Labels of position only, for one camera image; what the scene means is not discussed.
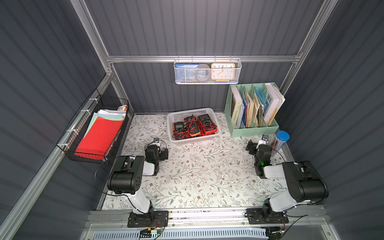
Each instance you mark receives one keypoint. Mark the red multimeter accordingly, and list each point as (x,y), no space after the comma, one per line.
(206,125)

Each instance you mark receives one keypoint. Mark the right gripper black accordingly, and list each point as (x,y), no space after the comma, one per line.
(251,146)

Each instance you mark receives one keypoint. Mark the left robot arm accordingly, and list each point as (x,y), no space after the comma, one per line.
(126,176)

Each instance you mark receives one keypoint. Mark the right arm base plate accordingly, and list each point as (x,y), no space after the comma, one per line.
(258,216)

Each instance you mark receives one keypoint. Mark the red paper folder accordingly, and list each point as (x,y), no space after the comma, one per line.
(99,136)

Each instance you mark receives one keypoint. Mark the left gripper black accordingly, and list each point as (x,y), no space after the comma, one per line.
(162,153)

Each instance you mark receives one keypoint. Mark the blue lid clear jar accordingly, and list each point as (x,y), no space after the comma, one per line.
(280,138)

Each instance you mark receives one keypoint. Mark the black wire side basket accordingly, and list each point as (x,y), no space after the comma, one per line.
(100,104)

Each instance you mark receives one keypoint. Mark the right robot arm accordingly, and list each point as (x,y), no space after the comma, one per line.
(304,184)

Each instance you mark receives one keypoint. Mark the orange multimeter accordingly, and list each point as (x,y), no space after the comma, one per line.
(179,131)
(193,128)

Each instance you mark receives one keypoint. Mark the white wire wall basket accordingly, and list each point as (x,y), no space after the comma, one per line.
(209,61)

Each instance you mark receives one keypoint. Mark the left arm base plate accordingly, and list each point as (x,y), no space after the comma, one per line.
(150,220)

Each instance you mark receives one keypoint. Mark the white book in organizer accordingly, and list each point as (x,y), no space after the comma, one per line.
(274,100)

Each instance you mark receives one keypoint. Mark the yellow white alarm clock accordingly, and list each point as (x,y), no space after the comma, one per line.
(222,72)

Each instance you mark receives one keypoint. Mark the white plastic perforated basket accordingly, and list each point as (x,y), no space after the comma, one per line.
(179,117)

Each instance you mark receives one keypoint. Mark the grey tape roll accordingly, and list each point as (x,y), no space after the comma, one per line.
(203,73)

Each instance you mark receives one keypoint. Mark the green desk file organizer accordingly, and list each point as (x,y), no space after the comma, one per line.
(244,111)

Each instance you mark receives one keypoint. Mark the blue box in wall basket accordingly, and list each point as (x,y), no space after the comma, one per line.
(185,72)

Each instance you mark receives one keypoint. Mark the small black multimeter back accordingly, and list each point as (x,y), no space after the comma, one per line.
(190,118)

